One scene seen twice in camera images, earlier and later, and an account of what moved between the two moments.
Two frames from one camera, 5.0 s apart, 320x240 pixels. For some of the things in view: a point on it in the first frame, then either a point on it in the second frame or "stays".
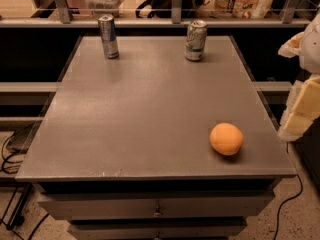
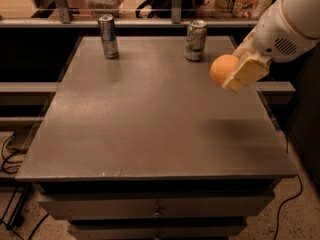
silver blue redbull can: (109, 35) stays
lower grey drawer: (158, 230) stays
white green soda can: (195, 40) stays
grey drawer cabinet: (123, 150) stays
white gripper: (311, 49) → (275, 34)
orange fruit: (226, 138) → (221, 67)
